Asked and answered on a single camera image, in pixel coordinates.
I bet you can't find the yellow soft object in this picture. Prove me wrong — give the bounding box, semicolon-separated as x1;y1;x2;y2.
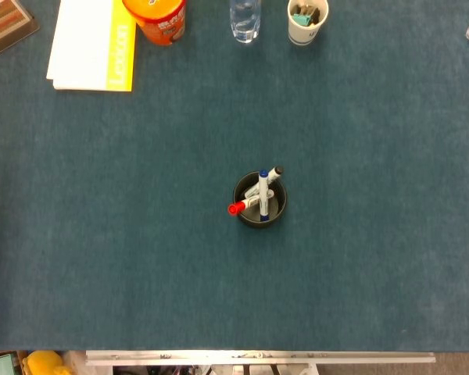
26;350;73;375

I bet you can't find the aluminium frame rail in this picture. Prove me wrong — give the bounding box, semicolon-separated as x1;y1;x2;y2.
85;350;436;366

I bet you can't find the black-capped white marker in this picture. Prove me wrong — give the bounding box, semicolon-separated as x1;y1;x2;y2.
244;166;285;200

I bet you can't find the white and yellow notepad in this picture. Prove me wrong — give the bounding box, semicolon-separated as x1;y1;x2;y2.
45;0;138;93

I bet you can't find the white paper cup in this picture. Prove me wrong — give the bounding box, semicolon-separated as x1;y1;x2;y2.
287;0;330;47

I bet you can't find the red-capped white marker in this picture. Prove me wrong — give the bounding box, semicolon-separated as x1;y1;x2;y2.
227;190;277;216

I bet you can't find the orange instant noodle cup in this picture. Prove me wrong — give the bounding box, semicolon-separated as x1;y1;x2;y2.
121;0;188;47

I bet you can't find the blue-capped white marker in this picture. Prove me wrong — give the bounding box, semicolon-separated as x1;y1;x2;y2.
258;168;270;222

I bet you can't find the blue felt table mat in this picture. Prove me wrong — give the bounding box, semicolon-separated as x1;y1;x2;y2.
0;0;469;352

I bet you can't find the black mesh pen holder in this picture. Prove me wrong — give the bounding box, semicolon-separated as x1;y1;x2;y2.
233;170;288;229

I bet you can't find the clear unlabelled water bottle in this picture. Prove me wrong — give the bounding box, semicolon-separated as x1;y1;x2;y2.
229;0;262;45

